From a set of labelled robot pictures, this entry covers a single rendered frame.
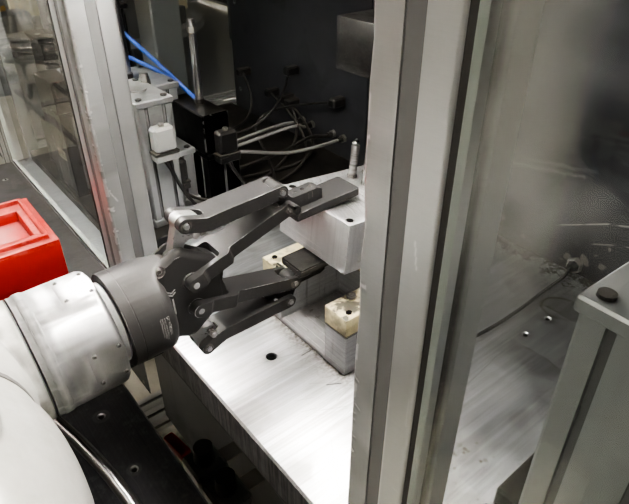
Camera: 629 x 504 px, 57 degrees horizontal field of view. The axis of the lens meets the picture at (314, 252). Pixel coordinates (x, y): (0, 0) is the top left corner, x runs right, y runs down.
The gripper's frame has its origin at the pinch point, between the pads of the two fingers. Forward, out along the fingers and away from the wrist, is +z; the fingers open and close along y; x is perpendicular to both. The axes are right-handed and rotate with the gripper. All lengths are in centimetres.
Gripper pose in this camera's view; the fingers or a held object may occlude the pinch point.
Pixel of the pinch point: (322, 225)
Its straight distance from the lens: 53.1
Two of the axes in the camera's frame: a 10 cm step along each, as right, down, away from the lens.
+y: -0.3, -8.2, -5.7
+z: 7.8, -3.8, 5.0
